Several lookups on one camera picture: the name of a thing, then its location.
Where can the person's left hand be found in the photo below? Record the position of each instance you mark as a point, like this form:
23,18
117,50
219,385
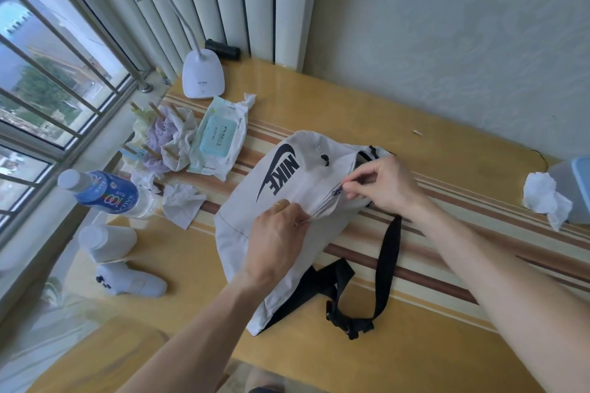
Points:
276,245

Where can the person's right hand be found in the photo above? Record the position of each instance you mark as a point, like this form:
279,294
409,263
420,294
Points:
392,185

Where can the wooden chair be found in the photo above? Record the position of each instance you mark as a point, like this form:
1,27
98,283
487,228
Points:
101,360

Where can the person's left forearm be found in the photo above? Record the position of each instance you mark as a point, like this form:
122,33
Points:
198,337

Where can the person's right forearm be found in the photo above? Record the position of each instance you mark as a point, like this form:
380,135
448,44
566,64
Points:
507,291

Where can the crumpled white tissue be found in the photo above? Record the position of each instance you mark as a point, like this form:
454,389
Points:
541,197
182,206

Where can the wet wipes packet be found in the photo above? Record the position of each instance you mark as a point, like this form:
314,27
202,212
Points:
221,139

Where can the white handheld controller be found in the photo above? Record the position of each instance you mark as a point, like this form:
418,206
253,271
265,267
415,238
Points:
133,282

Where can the wrappers with sticks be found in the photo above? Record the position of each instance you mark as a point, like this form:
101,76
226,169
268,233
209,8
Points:
161,139

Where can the white cup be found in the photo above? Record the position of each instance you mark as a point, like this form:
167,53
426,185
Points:
108,243

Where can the blue label water bottle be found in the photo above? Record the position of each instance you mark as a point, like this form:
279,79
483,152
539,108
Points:
110,194

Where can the white desk lamp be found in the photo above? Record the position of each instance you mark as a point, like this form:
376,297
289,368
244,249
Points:
203,79

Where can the blue lidded box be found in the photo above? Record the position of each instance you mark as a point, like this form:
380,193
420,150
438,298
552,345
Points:
576,190

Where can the small black device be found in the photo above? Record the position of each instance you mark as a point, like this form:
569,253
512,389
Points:
223,50

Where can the metal window guard railing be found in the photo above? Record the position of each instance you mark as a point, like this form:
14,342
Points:
145,85

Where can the grey window frame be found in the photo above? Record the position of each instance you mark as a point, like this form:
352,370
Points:
32,146

